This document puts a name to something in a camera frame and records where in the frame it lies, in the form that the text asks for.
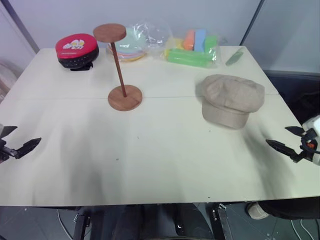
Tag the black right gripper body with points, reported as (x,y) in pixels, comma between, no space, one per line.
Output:
(307,153)

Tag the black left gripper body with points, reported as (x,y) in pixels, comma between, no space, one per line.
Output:
(4,152)

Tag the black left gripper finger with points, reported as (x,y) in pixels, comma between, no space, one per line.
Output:
(27,148)
(7,130)

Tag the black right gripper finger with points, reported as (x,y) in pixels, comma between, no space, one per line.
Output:
(296,130)
(283,149)

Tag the brown wooden hat stand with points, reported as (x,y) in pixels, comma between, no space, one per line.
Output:
(121,75)

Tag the dark office chair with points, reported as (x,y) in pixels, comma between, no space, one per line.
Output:
(297,95)

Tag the dark trouser leg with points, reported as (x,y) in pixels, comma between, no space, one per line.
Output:
(292,208)

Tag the beige shoe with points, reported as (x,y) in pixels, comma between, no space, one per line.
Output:
(257,211)

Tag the beige newsboy cap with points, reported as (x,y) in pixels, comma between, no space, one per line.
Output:
(230,100)

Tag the black table leg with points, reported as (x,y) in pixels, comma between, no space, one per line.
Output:
(81,225)
(222,222)

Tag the flat green plastic tool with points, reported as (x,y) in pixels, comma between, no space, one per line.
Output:
(234,57)

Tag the red and black boxing pad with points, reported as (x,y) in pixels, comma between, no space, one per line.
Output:
(75,48)

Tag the clear bag of foam blocks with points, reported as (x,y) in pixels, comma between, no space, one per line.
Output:
(216,58)

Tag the green foam block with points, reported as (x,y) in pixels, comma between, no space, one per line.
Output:
(210,43)

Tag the green foam rolls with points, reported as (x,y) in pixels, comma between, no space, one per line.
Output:
(187,58)

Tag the blue foam block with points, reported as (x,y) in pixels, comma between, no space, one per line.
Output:
(200,40)

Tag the orange foam block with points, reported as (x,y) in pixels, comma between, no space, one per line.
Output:
(189,40)

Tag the stack of pastel plates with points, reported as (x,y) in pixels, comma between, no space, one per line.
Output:
(131,47)

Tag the yellow foam piece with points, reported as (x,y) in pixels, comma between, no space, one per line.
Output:
(175,44)

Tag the clear plastic bag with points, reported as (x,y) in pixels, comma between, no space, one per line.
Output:
(156,35)

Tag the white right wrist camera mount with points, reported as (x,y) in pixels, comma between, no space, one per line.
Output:
(312,124)

